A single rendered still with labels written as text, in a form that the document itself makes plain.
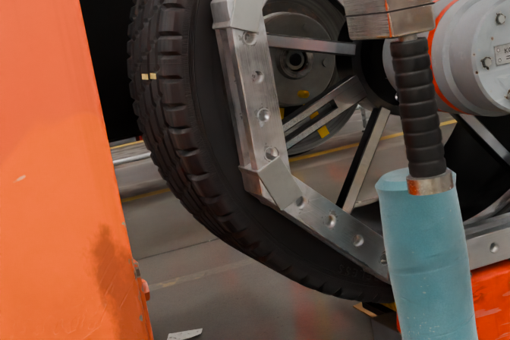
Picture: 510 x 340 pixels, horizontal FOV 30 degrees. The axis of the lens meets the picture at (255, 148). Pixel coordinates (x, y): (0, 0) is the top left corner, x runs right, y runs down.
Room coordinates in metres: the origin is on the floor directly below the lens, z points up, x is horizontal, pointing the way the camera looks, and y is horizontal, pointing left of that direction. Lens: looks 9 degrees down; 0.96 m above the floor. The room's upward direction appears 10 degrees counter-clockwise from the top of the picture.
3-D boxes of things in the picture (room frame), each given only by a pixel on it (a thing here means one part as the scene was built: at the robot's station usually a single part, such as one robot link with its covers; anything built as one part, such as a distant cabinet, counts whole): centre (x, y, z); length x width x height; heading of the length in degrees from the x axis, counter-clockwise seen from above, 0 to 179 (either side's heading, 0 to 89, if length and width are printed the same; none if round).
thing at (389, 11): (0.93, -0.15, 0.93); 0.09 x 0.05 x 0.05; 19
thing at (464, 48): (1.11, -0.27, 0.85); 0.21 x 0.14 x 0.14; 19
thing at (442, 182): (0.90, -0.16, 0.83); 0.04 x 0.04 x 0.16
